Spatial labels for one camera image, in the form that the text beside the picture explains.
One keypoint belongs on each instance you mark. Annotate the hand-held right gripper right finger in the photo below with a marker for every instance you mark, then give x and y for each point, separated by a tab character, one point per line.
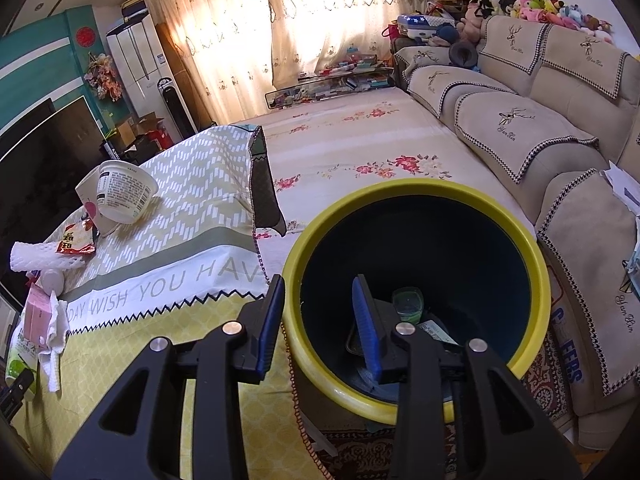
367	330

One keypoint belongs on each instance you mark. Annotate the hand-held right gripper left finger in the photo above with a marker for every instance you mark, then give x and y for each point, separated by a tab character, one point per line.
267	340

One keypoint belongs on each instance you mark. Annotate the green-white bottle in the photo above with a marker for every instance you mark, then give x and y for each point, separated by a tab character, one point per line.
17	355

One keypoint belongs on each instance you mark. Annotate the white tissue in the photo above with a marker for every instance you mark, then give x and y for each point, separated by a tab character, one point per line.
57	330

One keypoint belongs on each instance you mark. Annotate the pink box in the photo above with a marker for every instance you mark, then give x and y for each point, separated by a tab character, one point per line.
40	320

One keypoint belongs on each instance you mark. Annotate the small white bottle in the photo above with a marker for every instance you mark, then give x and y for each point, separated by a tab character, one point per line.
52	280

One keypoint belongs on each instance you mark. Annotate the yellow rimmed dark trash bin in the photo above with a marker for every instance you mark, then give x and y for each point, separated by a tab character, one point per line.
450	240

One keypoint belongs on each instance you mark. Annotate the white foam fruit net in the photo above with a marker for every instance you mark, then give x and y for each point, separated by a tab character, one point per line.
35	257

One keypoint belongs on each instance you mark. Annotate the small red yellow snack packet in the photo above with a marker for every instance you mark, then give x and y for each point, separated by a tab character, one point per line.
75	240

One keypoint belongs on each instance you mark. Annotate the white paper noodle bowl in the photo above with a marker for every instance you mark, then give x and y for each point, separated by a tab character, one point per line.
122	195

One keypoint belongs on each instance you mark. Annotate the green plastic cup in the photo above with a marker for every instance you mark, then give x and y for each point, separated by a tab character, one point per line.
407	305

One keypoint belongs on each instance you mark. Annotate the flat labelled packet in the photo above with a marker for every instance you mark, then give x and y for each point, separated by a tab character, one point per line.
437	332

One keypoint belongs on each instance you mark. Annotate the green white chevron table runner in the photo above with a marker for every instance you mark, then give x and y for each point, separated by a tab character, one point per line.
190	200

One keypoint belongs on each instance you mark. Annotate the floral bed sheet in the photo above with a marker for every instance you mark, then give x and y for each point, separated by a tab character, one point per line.
350	140

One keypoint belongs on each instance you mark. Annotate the white printed floor mat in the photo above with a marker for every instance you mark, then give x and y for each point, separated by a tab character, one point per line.
567	340

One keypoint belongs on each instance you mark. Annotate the black television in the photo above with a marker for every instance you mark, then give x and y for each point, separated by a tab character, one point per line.
40	170

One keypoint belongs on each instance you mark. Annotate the red container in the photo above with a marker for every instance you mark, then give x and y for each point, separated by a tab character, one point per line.
160	140

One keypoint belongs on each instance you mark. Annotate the beige deer print sofa cover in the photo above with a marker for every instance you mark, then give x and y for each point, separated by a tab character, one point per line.
600	285
425	55
585	55
515	42
440	85
515	125

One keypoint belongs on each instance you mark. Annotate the cluttered glass low table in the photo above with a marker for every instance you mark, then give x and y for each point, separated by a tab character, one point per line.
325	87

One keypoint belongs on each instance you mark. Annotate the open cardboard boxes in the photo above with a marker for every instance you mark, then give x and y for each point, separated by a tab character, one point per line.
132	132

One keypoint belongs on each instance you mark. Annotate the white tower fan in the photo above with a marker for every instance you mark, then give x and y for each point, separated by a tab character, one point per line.
169	105

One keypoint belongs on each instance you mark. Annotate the light blue plastic bag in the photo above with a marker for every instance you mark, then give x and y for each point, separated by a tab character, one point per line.
635	265

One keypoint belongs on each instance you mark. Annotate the tall brown cardboard box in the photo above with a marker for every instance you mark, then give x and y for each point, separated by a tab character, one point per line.
175	70

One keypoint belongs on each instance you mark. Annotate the dark neck pillow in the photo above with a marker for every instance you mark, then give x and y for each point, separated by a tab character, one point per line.
464	55

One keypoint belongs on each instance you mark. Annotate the white papers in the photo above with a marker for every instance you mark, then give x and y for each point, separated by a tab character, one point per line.
625	185

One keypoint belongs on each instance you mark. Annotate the beige sofa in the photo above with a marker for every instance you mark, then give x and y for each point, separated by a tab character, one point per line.
560	105

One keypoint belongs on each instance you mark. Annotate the cream embroidered curtain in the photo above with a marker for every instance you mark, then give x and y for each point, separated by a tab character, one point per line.
225	35

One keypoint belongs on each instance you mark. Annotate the artificial flower bouquet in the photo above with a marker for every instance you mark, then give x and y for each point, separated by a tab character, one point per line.
102	77

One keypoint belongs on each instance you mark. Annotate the white standing air conditioner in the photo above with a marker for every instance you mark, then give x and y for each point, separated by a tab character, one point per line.
135	55

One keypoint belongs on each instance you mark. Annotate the dark box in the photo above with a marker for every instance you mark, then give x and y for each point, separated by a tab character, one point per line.
135	9

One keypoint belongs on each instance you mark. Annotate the pile of plush toys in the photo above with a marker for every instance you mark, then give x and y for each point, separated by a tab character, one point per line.
530	7

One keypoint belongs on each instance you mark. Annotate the red round wall ornament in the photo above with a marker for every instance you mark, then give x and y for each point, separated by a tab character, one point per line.
85	35

